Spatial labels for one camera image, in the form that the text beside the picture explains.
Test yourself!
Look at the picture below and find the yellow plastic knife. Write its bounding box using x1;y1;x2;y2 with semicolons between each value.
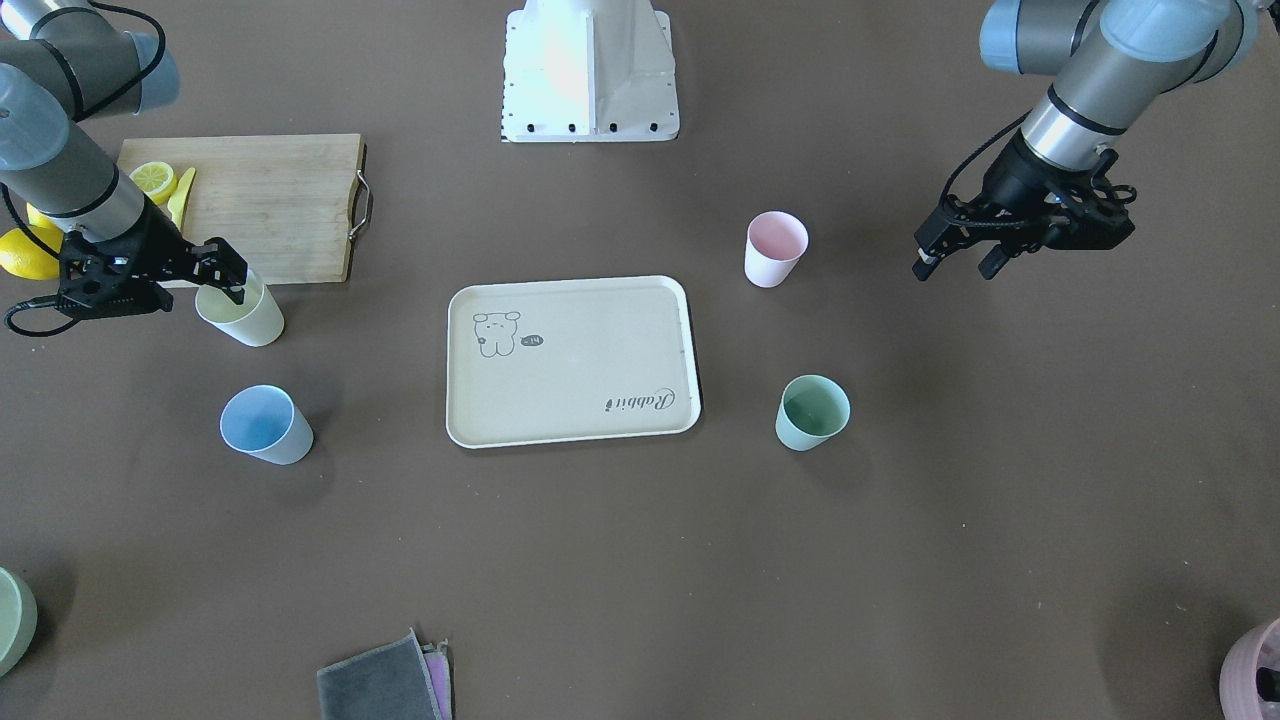
166;167;197;231

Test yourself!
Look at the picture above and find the cream yellow cup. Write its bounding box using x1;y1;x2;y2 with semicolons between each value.
195;268;285;347

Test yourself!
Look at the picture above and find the lemon half slice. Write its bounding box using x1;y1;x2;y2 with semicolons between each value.
129;161;178;206

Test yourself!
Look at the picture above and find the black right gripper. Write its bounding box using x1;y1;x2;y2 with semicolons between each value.
55;199;248;319

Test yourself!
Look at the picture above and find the cream rabbit tray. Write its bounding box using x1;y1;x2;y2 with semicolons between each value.
445;275;701;448

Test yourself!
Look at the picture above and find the green cup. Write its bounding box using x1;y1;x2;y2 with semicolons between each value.
774;374;851;452

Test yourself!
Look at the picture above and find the grey folded cloth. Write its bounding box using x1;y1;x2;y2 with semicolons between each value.
316;632;435;719

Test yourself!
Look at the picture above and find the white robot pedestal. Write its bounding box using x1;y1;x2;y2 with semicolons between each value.
500;1;681;143

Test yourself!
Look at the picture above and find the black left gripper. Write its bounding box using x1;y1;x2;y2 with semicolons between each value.
911;128;1137;282

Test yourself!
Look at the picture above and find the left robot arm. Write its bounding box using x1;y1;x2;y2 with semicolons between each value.
913;1;1270;281

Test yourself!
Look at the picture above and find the whole yellow lemon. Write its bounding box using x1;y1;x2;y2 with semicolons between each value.
26;202;58;229
1;225;63;281

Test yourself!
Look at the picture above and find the purple cloth under grey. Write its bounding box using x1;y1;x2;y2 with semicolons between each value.
421;641;454;720

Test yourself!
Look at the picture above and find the blue cup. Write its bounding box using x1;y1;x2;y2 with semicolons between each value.
219;386;314;465

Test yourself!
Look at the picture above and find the green bowl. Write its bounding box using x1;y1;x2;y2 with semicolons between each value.
1;568;38;676

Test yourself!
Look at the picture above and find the pink cup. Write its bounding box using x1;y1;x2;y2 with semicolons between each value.
744;210;810;288

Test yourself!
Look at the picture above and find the pink bowl with ice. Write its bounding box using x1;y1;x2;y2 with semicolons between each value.
1219;619;1279;719

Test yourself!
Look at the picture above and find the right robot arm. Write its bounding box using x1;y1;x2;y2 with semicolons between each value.
3;1;250;323

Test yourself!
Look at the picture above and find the wooden cutting board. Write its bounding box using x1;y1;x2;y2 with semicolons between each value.
118;133;371;286

